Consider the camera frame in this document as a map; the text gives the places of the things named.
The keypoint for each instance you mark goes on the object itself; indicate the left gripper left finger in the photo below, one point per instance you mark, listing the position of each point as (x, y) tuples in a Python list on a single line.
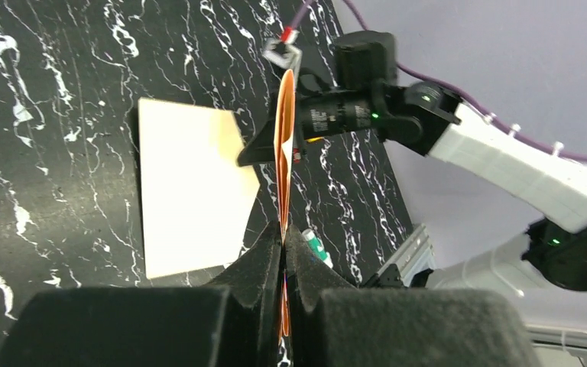
[(232, 320)]

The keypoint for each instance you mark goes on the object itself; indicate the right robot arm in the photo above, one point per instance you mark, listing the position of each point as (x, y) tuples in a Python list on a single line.
[(433, 120)]

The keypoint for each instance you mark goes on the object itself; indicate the green white glue stick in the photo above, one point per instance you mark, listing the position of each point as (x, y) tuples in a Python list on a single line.
[(317, 247)]

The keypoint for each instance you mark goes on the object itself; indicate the cream envelope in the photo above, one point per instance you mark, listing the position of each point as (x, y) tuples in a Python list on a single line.
[(195, 199)]

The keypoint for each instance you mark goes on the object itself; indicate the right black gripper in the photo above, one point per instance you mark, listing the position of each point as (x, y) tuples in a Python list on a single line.
[(321, 111)]

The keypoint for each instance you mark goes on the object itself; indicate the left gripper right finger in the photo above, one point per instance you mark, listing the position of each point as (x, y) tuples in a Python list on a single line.
[(336, 324)]

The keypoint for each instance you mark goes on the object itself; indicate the cream paper letter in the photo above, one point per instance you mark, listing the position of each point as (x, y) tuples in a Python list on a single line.
[(283, 147)]

